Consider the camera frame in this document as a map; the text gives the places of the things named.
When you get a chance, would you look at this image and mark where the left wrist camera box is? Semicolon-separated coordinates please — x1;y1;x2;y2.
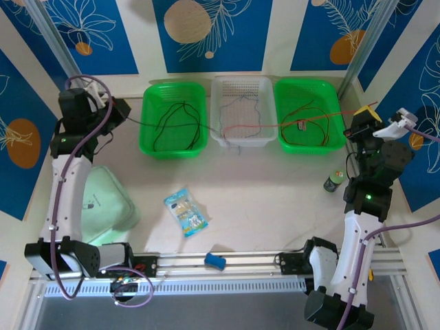
83;80;105;107

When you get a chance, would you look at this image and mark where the thin blue cable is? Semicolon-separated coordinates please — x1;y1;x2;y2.
225;92;264;155
217;93;259;138

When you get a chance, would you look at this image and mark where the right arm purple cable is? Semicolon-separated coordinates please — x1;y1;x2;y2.
338;123;440;330

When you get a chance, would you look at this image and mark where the thin red cable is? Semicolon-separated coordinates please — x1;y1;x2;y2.
288;108;331;148
222;100;378;138
279;99;316;145

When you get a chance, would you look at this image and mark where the thin black cable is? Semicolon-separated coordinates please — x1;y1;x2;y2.
126;116;223;133
156;102;202;151
153;102;203;152

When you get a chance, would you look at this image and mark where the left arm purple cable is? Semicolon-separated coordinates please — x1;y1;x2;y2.
49;75;155;307

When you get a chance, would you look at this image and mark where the aluminium corner post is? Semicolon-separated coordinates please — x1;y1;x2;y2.
336;0;399;100
23;0;98;109

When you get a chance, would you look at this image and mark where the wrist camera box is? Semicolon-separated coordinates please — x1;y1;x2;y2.
83;80;105;107
373;107;419;138

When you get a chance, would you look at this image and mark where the blue sponge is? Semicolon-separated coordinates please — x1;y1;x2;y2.
203;252;227;272

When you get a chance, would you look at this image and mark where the white slotted cable duct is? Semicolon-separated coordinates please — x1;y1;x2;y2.
43;278;307;298

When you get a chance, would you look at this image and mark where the small green bottle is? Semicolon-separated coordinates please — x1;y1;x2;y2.
322;170;346;193

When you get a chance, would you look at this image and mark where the white plastic basket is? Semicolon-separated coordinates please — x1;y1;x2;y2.
209;75;279;148

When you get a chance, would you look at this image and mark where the aluminium frame rail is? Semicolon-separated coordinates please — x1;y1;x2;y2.
29;247;408;286

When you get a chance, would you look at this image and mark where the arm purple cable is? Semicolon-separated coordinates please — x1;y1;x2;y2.
338;123;440;330
49;75;155;307

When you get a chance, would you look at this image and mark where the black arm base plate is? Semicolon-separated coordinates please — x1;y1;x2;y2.
95;254;159;278
278;252;310;276

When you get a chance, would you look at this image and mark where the mint green zip pouch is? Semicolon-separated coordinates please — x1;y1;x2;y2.
80;166;142;247

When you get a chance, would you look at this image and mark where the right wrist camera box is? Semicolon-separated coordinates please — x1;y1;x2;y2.
373;107;419;138

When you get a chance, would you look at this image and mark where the blue snack packet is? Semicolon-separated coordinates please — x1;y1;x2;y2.
163;187;210;239

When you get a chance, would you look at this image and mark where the green plastic basket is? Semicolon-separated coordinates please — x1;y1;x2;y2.
138;82;209;161
274;78;347;156

